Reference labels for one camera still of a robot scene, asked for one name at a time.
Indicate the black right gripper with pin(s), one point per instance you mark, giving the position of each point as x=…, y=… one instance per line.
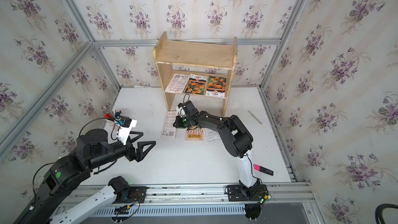
x=177, y=125

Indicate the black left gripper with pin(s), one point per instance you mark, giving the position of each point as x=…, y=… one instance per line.
x=130, y=154

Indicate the white barcode seed bag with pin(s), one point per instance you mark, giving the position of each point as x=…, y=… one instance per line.
x=169, y=131

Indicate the white text seed bag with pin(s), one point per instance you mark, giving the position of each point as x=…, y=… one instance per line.
x=212, y=135

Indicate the dark marigold seed bag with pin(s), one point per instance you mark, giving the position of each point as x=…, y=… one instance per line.
x=196, y=84

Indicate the white lower-shelf seed bag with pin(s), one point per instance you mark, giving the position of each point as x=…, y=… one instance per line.
x=177, y=83

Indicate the orange marigold seed bag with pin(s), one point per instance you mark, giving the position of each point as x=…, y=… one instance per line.
x=216, y=87

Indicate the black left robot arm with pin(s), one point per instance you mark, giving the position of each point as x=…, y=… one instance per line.
x=64, y=176

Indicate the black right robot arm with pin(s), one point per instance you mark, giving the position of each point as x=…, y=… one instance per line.
x=235, y=137

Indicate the wooden two-tier shelf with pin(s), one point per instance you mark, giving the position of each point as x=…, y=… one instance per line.
x=168, y=53

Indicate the pink pen cup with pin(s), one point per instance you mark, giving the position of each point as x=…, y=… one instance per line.
x=113, y=116

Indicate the white stick on table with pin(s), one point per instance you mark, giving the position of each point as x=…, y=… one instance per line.
x=255, y=117

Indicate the pink and black marker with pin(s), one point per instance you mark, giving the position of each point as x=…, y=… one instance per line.
x=263, y=170

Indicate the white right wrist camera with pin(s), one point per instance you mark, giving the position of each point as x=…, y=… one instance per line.
x=187, y=109

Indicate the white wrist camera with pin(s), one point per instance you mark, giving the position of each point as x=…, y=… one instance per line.
x=126, y=124
x=187, y=109

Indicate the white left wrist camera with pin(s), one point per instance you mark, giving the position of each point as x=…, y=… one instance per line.
x=126, y=124

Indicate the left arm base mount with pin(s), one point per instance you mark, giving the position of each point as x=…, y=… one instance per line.
x=125, y=193

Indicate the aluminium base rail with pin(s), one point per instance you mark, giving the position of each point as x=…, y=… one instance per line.
x=182, y=200

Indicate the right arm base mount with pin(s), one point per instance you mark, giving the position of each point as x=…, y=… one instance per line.
x=248, y=191

